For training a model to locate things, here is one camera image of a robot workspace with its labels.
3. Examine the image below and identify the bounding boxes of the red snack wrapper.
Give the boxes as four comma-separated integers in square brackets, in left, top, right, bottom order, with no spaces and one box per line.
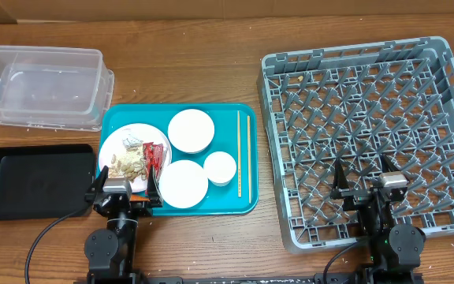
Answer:
[143,142,165,176]

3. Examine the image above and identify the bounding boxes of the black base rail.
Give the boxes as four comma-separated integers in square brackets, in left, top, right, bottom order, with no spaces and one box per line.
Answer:
[143,273,425,284]

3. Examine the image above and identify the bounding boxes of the teal serving tray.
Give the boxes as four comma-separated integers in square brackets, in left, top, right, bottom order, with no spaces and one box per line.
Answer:
[99,103,259,217]

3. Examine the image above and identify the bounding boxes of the black tray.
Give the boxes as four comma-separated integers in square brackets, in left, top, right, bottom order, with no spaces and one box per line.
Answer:
[0,144,96,221]

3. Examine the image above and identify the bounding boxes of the rice and peanut scraps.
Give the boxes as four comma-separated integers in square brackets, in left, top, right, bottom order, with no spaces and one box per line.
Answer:
[108,147,147,181]

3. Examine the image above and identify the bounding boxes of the clear plastic bin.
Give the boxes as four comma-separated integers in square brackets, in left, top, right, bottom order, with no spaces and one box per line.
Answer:
[0,45,114,132]

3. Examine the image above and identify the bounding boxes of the small white cup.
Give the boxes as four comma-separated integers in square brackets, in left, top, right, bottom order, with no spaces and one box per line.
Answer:
[203,151,237,187]

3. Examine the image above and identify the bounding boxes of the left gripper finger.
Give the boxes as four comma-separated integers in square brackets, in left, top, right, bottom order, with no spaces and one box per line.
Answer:
[84,166,109,202]
[146,166,162,207]

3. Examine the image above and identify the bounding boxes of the pink plate with food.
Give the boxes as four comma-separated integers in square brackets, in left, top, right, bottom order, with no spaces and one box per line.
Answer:
[99,123,172,192]

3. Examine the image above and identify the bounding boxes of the grey dishwasher rack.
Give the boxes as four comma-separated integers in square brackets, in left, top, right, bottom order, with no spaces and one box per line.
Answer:
[257,36,454,254]

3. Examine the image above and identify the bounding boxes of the white bowl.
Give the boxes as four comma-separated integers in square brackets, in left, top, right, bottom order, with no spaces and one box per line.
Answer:
[158,160,209,209]
[168,109,215,154]

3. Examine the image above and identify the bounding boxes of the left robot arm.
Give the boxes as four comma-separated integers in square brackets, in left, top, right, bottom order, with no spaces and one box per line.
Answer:
[84,166,162,284]

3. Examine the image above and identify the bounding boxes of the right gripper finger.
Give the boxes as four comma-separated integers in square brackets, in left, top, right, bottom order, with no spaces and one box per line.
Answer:
[330,159,349,200]
[380,154,399,173]

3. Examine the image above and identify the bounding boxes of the white tissue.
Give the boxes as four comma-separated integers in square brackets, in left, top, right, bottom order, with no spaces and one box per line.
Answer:
[122,133,143,151]

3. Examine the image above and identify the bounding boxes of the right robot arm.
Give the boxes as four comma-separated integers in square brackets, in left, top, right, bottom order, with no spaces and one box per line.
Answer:
[330,154,426,283]

